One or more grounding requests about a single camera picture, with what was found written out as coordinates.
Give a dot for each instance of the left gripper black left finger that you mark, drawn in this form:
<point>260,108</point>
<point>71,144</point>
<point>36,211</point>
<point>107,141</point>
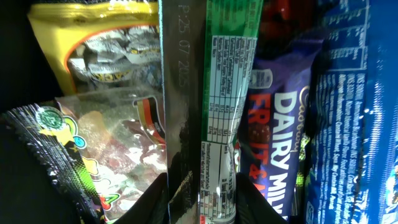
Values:
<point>151,207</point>

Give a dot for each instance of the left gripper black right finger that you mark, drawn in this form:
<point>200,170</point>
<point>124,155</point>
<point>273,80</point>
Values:
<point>251,206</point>

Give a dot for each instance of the purple Dairy Milk bar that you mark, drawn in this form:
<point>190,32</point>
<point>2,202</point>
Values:
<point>273,120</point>

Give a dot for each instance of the Haribo gummy bag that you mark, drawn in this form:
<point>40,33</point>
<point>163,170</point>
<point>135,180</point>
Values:
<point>103,149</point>

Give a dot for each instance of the blue Oreo cookie pack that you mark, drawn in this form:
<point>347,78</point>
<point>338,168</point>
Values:
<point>353,114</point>

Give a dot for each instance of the yellow Hacks candy bag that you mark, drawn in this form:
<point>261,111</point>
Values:
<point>98,45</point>

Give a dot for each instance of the green chocolate bar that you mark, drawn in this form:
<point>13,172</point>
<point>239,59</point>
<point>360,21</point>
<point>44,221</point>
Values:
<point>207,53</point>

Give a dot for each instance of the red Hacks candy bag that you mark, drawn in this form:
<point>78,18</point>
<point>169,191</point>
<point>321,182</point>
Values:
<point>281,22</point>

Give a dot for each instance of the black gift box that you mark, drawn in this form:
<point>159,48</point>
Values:
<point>27,196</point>

